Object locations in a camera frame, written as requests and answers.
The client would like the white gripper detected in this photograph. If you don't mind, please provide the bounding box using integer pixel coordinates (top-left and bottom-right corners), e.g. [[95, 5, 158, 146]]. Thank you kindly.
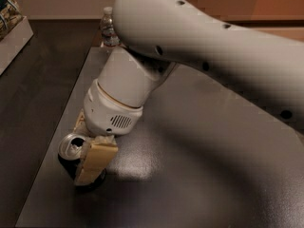
[[73, 80, 143, 186]]

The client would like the black pepsi can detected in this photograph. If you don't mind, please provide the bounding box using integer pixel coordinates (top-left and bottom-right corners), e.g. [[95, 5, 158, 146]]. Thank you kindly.
[[58, 133, 106, 192]]

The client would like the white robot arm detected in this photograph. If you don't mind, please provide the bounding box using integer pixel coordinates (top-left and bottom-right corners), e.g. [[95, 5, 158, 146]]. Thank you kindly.
[[63, 0, 304, 186]]

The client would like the clear plastic water bottle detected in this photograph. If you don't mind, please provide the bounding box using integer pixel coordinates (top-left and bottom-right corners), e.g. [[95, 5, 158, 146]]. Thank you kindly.
[[100, 7, 121, 48]]

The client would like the white box at left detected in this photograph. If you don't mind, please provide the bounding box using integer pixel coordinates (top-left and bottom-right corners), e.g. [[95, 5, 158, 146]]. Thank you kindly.
[[0, 16, 33, 75]]

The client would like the camouflage patterned bag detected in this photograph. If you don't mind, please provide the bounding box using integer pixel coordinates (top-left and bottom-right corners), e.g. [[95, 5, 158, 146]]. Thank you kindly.
[[0, 0, 23, 40]]

